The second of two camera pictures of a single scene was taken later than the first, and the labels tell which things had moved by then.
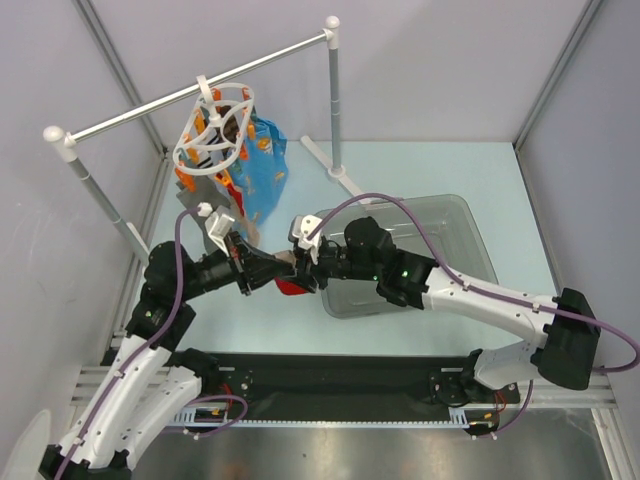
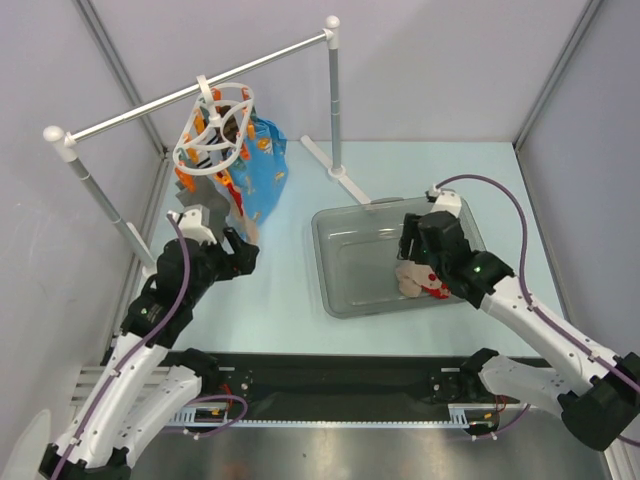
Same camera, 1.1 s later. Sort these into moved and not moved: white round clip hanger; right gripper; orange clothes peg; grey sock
Moved: right gripper
Not moved: grey sock; orange clothes peg; white round clip hanger
